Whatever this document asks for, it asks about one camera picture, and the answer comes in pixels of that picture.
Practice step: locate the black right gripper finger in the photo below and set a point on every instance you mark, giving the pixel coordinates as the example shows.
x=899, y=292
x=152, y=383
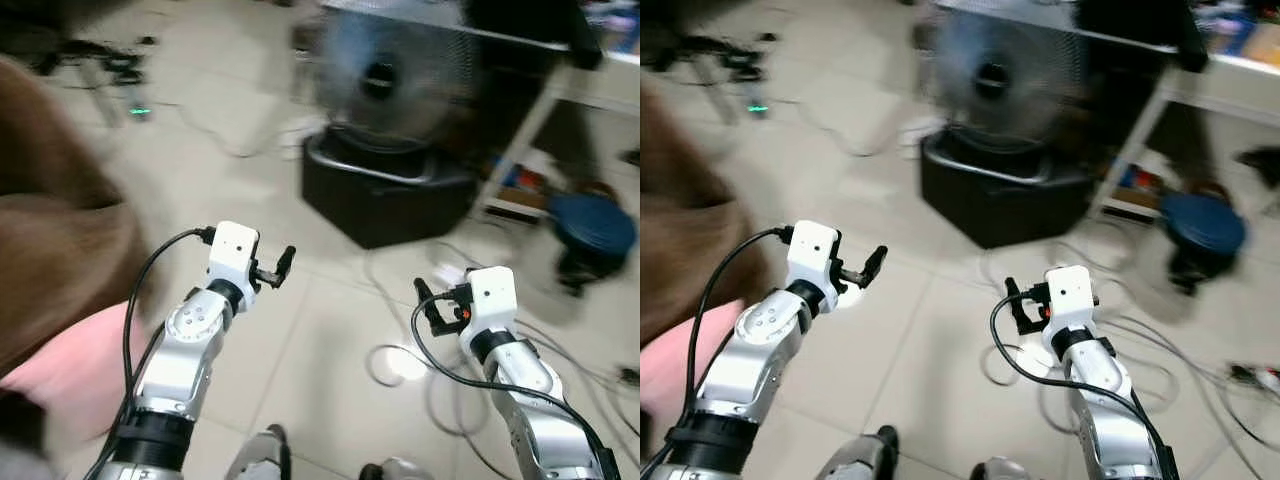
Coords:
x=1016, y=305
x=426, y=305

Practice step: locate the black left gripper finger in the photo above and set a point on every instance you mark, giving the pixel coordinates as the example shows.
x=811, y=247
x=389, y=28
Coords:
x=286, y=264
x=876, y=264

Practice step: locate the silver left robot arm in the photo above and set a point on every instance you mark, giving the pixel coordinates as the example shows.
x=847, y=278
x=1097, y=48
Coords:
x=765, y=345
x=185, y=350

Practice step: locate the black floor fan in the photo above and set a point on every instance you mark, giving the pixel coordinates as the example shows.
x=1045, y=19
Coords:
x=1000, y=195
x=385, y=190

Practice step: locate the brown round sofa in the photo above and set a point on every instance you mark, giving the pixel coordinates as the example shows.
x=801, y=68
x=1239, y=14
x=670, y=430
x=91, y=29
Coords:
x=680, y=230
x=50, y=220

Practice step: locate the pink pillow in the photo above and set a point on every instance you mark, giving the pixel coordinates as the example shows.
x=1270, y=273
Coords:
x=60, y=370
x=665, y=375

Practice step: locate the colourful box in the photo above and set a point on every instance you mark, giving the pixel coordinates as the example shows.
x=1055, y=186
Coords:
x=1140, y=185
x=520, y=185

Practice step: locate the blue round stool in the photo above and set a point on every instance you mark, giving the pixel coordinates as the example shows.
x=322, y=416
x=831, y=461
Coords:
x=1205, y=225
x=592, y=225

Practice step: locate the silver right robot leg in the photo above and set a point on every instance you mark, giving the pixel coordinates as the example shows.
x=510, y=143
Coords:
x=1005, y=470
x=395, y=470

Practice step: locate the silver robot leg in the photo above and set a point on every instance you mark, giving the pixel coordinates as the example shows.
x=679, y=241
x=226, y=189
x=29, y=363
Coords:
x=395, y=470
x=1005, y=470
x=255, y=455
x=860, y=455

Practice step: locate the silver left robot leg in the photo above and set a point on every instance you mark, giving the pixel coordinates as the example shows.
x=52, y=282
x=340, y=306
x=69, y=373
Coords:
x=255, y=455
x=860, y=455

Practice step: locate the white power strip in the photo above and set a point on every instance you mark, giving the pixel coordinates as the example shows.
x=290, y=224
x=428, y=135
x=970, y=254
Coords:
x=1258, y=377

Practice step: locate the black metal stand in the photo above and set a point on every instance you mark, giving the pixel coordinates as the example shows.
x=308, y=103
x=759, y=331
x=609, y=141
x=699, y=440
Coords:
x=725, y=58
x=110, y=62

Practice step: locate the white table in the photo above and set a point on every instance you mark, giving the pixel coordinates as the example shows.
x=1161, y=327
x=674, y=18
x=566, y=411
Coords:
x=610, y=85
x=1240, y=85

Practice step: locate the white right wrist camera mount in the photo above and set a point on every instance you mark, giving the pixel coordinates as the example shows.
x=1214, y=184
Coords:
x=1070, y=295
x=492, y=295

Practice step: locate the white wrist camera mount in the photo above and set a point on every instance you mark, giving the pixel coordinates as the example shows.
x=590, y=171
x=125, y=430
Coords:
x=1070, y=295
x=232, y=250
x=812, y=250
x=492, y=295

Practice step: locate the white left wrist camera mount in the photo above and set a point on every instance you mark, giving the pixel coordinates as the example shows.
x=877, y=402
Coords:
x=812, y=250
x=232, y=250

